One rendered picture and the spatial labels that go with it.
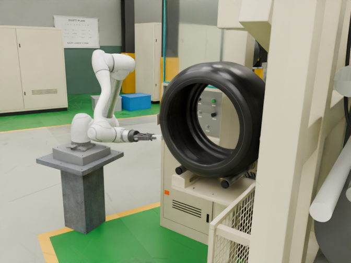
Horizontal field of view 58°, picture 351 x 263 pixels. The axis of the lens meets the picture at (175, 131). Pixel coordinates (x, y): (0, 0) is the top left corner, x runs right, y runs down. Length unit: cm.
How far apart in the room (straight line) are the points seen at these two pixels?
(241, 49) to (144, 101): 587
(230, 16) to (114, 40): 903
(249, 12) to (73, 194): 216
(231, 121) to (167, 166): 89
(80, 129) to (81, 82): 732
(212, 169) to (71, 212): 162
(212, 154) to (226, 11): 95
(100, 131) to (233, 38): 95
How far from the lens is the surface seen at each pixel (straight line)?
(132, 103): 739
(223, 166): 158
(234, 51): 189
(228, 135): 196
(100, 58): 232
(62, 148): 271
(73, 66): 981
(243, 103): 146
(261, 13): 106
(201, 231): 271
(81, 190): 273
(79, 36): 980
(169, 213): 282
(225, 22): 123
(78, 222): 291
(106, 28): 1008
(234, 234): 111
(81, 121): 262
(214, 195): 173
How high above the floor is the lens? 159
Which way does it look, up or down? 16 degrees down
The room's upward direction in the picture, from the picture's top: 1 degrees clockwise
